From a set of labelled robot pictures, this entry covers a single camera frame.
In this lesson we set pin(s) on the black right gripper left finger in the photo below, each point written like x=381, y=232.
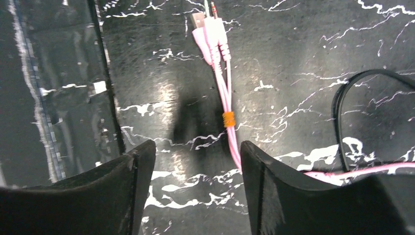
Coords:
x=106, y=200

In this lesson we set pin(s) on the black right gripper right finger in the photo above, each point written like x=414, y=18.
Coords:
x=284, y=201

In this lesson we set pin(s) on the pink headphones with cable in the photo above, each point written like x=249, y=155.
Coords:
x=210, y=36

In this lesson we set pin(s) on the black blue headphones with cable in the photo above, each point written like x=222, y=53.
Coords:
x=374, y=119

